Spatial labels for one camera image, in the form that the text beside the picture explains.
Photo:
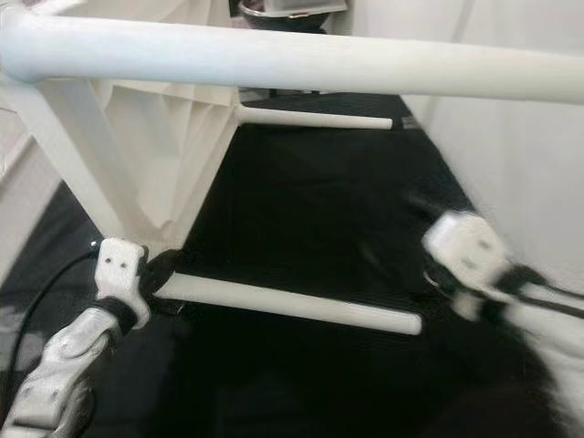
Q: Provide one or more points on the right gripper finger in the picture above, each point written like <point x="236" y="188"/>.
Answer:
<point x="429" y="208"/>

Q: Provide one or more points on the white plastic table leg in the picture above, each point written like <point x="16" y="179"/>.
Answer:
<point x="315" y="118"/>
<point x="283" y="59"/>
<point x="292" y="306"/>

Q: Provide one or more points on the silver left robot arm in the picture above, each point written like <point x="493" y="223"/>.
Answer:
<point x="68" y="365"/>

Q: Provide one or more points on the black tablecloth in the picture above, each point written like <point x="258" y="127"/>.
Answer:
<point x="328" y="210"/>

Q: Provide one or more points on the clear plastic storage box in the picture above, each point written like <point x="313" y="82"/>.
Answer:
<point x="306" y="5"/>

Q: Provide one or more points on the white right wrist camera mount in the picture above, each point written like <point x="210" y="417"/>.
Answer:
<point x="465" y="246"/>

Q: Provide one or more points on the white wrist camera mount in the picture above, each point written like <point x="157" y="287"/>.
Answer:
<point x="465" y="246"/>
<point x="120" y="266"/>

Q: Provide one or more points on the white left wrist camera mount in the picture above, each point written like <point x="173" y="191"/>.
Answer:
<point x="120" y="266"/>

